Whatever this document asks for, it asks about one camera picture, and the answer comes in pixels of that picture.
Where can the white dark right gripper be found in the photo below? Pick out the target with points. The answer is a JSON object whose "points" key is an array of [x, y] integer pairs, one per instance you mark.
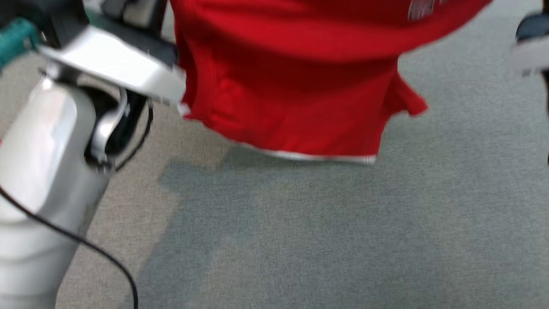
{"points": [[532, 47]]}

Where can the silver dark left gripper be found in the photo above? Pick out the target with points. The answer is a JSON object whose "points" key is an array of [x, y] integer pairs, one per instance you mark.
{"points": [[116, 60]]}

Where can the red shirt with white hem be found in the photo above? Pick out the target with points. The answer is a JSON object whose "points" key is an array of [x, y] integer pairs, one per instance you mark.
{"points": [[300, 81]]}

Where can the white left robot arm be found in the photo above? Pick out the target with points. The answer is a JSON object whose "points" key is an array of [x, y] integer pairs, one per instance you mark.
{"points": [[40, 171]]}

